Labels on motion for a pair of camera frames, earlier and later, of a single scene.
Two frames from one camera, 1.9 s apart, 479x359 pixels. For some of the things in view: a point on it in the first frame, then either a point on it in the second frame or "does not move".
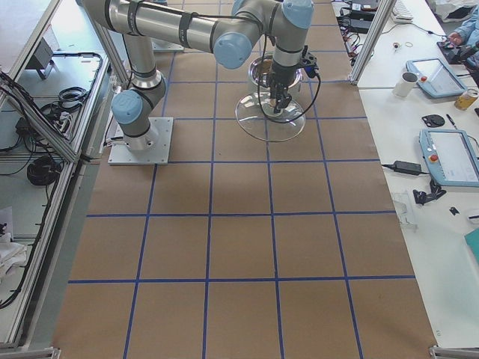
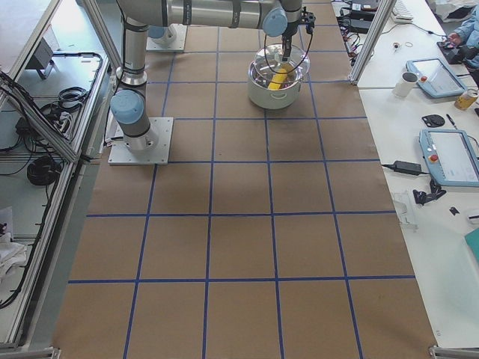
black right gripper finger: (279, 104) to (287, 40)
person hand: (456, 38) does not move
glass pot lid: (256, 117) to (269, 63)
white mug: (405, 84) does not move
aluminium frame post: (384, 9) does not move
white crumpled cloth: (12, 255) does not move
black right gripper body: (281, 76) to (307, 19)
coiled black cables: (43, 170) does not move
